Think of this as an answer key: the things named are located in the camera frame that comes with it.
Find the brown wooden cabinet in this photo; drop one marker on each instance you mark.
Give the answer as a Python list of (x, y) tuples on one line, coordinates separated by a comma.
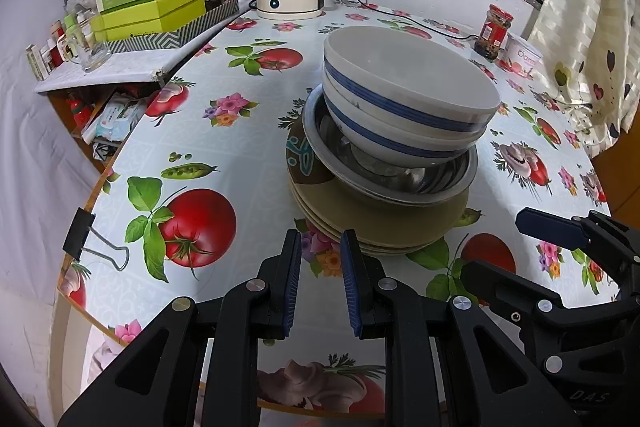
[(625, 177)]

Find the white kettle base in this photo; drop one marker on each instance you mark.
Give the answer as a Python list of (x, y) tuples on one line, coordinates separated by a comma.
[(290, 13)]

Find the black binder clip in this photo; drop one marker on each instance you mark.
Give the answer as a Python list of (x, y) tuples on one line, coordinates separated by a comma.
[(79, 232)]

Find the wet wipes pack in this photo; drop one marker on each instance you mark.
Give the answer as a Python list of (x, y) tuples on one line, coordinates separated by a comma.
[(117, 117)]

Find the stack of green boxes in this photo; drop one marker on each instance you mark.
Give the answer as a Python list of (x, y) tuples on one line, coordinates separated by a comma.
[(165, 7)]

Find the olive green round plate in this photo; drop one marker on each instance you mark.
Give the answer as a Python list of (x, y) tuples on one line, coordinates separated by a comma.
[(360, 217), (390, 252), (312, 219)]

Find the white yogurt tub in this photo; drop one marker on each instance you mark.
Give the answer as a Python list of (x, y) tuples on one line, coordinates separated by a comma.
[(522, 57)]

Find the stainless steel bowl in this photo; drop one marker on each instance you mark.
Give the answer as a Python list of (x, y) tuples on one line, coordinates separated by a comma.
[(400, 187)]

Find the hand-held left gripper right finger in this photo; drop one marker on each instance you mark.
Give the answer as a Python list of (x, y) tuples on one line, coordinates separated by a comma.
[(350, 287)]

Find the cream patterned curtain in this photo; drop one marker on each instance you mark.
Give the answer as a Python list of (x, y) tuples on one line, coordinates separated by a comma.
[(590, 7)]

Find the white bowl with blue stripe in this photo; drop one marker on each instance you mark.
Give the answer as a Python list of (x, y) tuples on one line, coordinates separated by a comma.
[(400, 72), (390, 154)]

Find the chili sauce glass jar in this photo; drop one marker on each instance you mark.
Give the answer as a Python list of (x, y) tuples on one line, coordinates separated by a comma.
[(495, 32)]

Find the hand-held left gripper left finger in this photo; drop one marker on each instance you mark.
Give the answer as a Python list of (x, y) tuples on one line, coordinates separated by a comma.
[(292, 287)]

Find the white shelf board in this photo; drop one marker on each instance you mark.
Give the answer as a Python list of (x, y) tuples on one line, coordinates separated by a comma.
[(125, 69)]

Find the clear glass mug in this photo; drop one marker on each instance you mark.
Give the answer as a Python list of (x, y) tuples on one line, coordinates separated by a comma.
[(95, 52)]

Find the orange wooden side cabinet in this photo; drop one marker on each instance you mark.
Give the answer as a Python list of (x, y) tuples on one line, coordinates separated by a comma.
[(60, 102)]

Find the lime green flat box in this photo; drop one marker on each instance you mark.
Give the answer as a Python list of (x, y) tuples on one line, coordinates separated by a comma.
[(130, 28)]

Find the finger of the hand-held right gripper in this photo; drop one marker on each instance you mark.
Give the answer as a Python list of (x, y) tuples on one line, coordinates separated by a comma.
[(545, 227), (505, 292)]

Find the floral fruit print tablecloth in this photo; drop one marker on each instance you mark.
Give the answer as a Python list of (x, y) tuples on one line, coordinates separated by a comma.
[(240, 147)]

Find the small white bottle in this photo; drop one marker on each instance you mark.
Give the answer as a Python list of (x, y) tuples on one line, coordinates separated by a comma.
[(35, 62)]

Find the zigzag patterned box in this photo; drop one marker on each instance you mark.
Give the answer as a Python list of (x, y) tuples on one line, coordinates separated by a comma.
[(180, 37)]

